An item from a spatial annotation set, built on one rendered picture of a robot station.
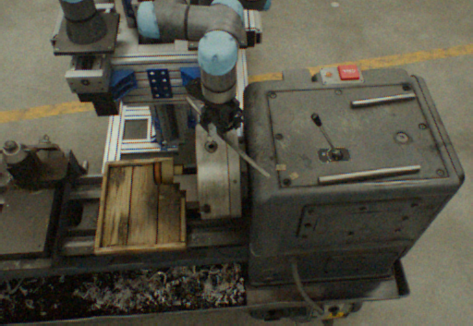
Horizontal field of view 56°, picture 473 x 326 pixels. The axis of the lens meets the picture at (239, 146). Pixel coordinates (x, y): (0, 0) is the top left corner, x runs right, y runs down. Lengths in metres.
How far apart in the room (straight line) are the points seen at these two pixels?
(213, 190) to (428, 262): 1.61
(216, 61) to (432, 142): 0.76
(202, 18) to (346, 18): 2.90
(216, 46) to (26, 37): 3.09
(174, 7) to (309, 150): 0.57
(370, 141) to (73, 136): 2.15
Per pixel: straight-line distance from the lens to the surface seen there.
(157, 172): 1.41
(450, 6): 4.18
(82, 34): 1.77
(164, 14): 0.97
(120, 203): 1.65
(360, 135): 1.34
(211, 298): 1.80
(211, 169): 1.28
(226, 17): 0.94
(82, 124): 3.10
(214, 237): 1.56
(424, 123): 1.43
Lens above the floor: 2.29
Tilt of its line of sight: 54 degrees down
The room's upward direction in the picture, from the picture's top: straight up
